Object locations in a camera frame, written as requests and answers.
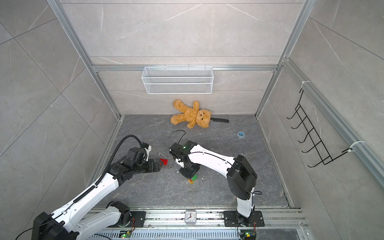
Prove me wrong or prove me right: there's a white wire mesh basket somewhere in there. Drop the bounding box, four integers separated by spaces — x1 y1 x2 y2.
142 66 214 94

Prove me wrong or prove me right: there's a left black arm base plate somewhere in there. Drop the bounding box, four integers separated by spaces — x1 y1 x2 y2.
128 211 147 228

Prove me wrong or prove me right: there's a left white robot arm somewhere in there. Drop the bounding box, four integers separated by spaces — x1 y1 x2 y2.
31 159 163 240

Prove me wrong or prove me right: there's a thin black camera cable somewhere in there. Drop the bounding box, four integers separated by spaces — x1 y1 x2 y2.
167 129 187 148

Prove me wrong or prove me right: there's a brown teddy bear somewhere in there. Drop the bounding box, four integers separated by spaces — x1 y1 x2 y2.
171 99 212 129

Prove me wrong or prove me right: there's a black comb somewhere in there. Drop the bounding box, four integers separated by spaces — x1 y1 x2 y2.
211 118 230 123

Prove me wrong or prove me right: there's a black wire hook rack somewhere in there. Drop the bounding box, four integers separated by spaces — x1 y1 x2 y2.
286 89 353 168

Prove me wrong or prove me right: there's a black corrugated cable hose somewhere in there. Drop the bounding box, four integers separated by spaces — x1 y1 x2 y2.
95 134 143 184

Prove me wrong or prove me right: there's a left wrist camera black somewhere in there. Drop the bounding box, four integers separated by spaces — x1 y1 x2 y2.
123 143 152 168

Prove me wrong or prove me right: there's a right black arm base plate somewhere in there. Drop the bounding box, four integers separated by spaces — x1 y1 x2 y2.
223 211 265 227

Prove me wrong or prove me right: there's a small white clock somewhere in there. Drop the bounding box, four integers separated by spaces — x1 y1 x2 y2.
185 210 197 225

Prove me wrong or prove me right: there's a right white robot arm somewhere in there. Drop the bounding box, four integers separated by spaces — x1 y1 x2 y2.
170 141 258 219

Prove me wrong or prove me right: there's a blue tape roll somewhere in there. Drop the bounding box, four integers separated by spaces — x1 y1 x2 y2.
238 132 245 139

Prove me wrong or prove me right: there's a red long lego brick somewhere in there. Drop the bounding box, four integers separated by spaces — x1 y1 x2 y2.
160 159 168 166

